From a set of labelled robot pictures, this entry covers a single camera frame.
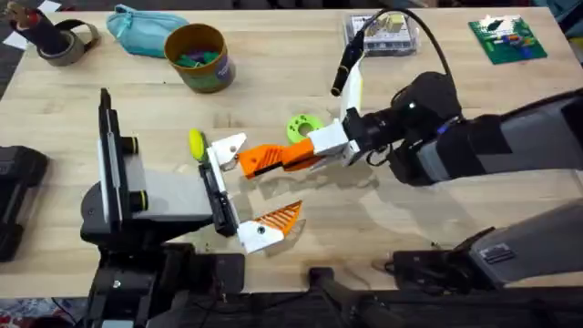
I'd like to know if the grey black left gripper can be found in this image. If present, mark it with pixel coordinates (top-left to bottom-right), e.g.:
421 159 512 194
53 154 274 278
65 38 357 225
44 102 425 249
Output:
80 132 304 255

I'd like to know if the orange ribbed wedge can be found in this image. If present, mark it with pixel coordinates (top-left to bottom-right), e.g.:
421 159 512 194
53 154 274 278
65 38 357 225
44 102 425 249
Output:
238 143 287 180

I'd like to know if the yellow green toy vegetable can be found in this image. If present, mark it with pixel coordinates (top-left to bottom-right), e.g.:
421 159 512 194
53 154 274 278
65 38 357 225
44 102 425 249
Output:
188 128 210 163

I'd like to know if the green disc with holes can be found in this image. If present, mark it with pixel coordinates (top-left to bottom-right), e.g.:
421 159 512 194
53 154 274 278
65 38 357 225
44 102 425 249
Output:
285 113 326 145

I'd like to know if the right wrist upright plate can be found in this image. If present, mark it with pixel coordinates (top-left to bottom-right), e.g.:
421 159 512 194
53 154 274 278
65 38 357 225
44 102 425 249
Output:
339 55 366 122

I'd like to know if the brown tub with toys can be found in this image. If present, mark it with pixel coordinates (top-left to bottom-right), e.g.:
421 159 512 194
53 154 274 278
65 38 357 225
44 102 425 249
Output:
163 23 237 95

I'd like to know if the clear box with parts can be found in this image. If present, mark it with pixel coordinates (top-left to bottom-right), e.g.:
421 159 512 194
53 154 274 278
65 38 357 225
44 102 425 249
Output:
343 12 422 57

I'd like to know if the left wrist upright black plate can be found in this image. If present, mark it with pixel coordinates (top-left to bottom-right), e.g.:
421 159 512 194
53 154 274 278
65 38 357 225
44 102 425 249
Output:
97 87 125 229

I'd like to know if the teal soft pouch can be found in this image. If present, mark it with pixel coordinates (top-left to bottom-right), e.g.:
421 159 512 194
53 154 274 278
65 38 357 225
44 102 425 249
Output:
105 4 190 59

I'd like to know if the green board with blocks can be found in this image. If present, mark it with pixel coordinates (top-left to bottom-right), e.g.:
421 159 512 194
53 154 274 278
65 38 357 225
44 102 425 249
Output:
467 14 549 66

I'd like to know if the grey tape roll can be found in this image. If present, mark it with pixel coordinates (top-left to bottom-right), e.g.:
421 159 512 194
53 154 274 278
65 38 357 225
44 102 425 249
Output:
36 18 102 68

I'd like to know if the black device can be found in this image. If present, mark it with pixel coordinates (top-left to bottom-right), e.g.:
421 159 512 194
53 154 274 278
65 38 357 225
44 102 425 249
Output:
0 145 49 264

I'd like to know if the dark bundle of tools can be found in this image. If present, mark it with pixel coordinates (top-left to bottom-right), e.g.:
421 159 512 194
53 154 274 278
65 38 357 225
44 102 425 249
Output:
1 1 70 56

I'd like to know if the white paper sheet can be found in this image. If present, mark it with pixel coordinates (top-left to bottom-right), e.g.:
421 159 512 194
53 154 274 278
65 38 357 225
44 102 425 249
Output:
1 0 63 51

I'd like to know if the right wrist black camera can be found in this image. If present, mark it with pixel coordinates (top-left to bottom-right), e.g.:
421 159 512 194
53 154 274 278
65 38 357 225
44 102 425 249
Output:
330 31 366 97

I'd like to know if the black camera cable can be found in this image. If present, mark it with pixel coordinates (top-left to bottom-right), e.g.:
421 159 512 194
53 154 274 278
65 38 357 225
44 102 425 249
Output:
362 7 455 83

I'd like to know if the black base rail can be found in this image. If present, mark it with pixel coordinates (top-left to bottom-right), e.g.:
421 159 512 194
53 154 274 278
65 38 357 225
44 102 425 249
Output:
149 266 583 328

